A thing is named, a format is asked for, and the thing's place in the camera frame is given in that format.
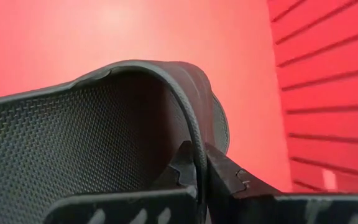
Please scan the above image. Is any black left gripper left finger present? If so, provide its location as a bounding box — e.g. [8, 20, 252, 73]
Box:
[44, 140, 198, 224]

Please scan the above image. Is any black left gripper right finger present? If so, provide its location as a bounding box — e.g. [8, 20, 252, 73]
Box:
[205, 142, 358, 224]

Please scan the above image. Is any red plastic bin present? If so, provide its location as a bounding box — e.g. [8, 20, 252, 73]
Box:
[0, 0, 358, 196]

